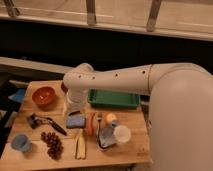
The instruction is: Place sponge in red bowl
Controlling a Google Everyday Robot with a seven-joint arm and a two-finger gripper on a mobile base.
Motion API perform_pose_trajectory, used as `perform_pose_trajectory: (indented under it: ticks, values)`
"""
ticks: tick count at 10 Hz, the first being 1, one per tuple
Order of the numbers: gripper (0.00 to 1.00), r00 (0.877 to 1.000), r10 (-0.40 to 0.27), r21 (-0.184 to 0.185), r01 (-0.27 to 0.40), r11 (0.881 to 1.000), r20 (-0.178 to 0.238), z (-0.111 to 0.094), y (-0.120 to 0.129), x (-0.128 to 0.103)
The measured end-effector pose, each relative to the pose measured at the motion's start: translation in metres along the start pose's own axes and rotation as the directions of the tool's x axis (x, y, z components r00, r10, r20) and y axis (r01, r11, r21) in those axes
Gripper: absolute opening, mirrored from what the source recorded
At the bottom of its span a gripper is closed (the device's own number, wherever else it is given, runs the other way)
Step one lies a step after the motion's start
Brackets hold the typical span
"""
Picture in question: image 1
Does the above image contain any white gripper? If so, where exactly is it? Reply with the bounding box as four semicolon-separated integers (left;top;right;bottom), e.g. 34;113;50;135
63;90;88;115

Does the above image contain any blue grey cloth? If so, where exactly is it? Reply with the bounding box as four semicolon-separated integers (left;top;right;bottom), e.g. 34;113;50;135
98;121;118;149

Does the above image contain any red bowl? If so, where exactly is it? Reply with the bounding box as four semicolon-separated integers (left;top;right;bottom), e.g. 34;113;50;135
32;86;56;107

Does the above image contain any purple bowl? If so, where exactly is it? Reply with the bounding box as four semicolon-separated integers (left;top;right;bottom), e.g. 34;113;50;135
61;82;68;94

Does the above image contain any white cup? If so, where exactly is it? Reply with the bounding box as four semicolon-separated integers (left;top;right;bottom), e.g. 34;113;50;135
113;125;131;144

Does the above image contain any blue object beside table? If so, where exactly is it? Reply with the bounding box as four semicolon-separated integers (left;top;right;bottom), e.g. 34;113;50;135
9;89;26;103

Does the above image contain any blue plastic cup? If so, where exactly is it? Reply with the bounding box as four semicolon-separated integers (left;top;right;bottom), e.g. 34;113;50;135
11;134;31;152

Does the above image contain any bunch of red grapes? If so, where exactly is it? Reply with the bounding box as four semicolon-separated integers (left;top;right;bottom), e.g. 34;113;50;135
40;132;63;160

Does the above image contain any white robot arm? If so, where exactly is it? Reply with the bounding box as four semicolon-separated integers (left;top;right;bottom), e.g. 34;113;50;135
63;63;213;171

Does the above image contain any yellow banana peel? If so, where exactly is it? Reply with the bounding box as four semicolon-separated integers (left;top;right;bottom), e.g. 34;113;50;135
75;129;86;160

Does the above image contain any metal fork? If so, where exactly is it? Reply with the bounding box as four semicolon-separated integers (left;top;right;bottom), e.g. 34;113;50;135
96;113;102;140

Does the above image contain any yellow apple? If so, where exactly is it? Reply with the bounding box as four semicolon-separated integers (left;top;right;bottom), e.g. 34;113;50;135
105;113;117;124

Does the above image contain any orange carrot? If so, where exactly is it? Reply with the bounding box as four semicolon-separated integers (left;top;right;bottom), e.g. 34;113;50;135
86;113;95;136

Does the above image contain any blue sponge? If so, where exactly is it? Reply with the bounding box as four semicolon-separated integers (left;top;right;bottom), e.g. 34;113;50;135
66;115;86;129

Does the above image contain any wooden table board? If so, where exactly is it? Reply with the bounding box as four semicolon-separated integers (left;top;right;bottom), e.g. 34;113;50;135
0;80;151;171

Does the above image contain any black handled peeler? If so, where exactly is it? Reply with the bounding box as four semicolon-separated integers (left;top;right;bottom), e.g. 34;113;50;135
26;113;67;135

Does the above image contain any green plastic tray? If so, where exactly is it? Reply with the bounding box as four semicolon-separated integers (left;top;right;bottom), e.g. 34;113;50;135
87;90;141;109

